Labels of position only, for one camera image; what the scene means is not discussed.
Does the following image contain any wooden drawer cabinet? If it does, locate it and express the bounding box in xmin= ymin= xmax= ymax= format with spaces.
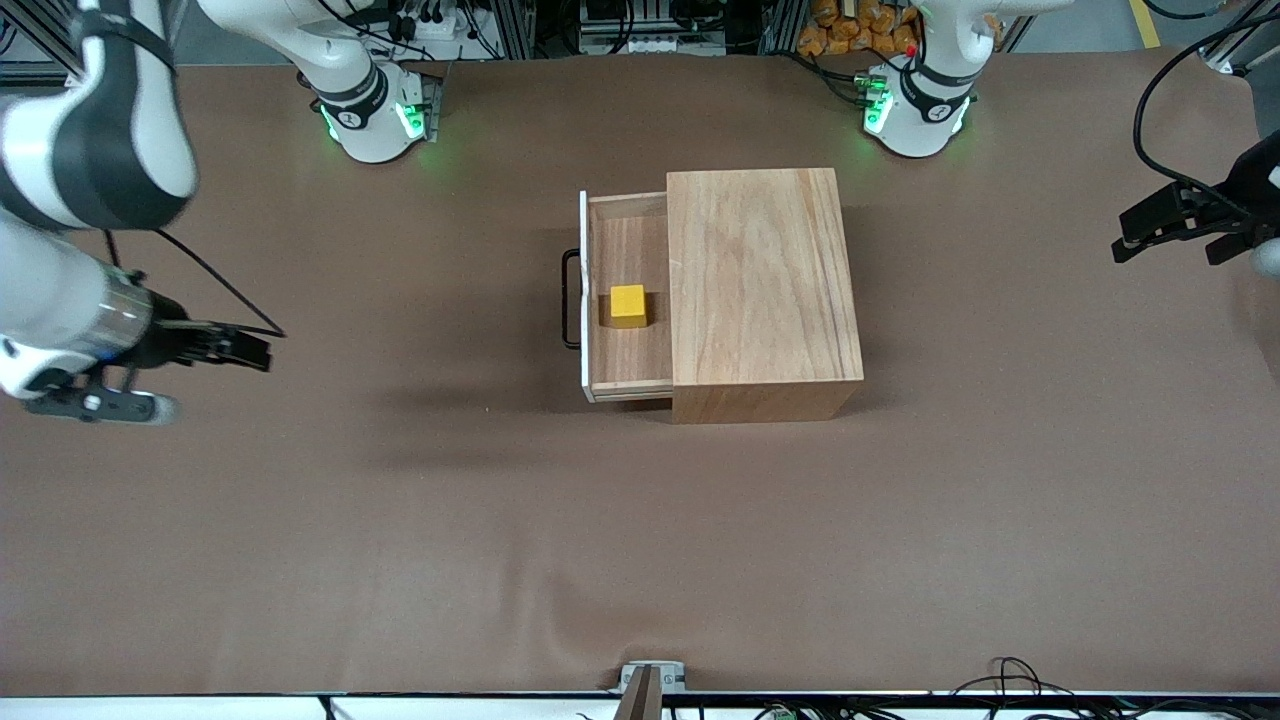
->
xmin=667 ymin=168 xmax=866 ymax=425

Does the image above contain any brown wooden bar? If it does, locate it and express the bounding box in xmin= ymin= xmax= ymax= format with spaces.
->
xmin=615 ymin=667 xmax=663 ymax=720

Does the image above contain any black cable bundle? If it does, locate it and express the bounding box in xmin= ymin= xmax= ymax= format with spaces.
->
xmin=950 ymin=657 xmax=1280 ymax=720

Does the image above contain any black metal drawer handle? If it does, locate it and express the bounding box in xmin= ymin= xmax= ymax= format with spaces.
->
xmin=561 ymin=248 xmax=585 ymax=351

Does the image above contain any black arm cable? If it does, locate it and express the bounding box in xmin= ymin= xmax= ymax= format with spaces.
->
xmin=1133 ymin=5 xmax=1280 ymax=206
xmin=100 ymin=228 xmax=289 ymax=340

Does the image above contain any grey metal clamp bracket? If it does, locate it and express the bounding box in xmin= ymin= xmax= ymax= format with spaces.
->
xmin=620 ymin=661 xmax=689 ymax=694

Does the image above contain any white power strip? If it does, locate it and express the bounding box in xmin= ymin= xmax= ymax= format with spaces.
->
xmin=385 ymin=8 xmax=483 ymax=47

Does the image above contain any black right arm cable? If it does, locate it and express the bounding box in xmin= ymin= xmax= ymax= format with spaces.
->
xmin=100 ymin=228 xmax=289 ymax=340

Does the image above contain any orange snack bag pile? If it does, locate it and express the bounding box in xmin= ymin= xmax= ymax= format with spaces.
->
xmin=797 ymin=0 xmax=923 ymax=58

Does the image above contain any brown table cover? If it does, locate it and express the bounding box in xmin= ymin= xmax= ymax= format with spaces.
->
xmin=0 ymin=50 xmax=1280 ymax=697

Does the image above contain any wooden drawer with white front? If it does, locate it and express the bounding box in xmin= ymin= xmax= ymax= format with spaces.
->
xmin=580 ymin=190 xmax=675 ymax=405

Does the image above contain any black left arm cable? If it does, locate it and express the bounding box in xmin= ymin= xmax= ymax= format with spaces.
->
xmin=1133 ymin=5 xmax=1280 ymax=206

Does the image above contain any yellow block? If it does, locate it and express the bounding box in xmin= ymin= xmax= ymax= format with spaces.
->
xmin=608 ymin=284 xmax=650 ymax=331

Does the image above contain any aluminium frame profile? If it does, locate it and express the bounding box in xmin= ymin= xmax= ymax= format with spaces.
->
xmin=1198 ymin=25 xmax=1280 ymax=79
xmin=0 ymin=0 xmax=91 ymax=91

